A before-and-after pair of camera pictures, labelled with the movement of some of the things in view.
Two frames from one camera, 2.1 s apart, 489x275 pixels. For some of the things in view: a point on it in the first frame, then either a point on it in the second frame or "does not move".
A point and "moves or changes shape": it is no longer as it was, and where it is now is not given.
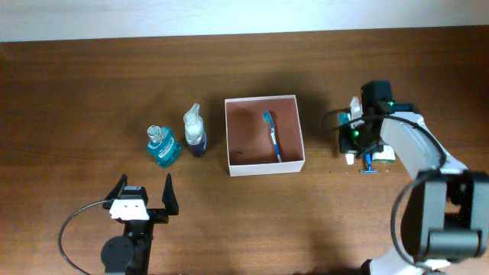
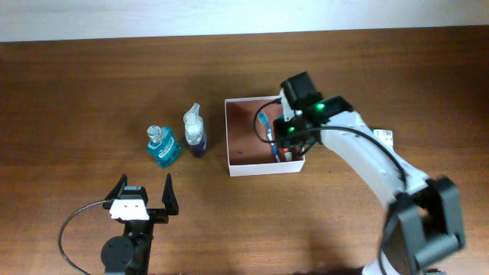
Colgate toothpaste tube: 344,138 moves or changes shape
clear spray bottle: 194,130 does not move
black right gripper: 377,147 -> 284,137
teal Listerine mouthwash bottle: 162,145 does not move
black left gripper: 171,206 does not move
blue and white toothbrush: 267,118 moves or changes shape
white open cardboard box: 251,150 does not move
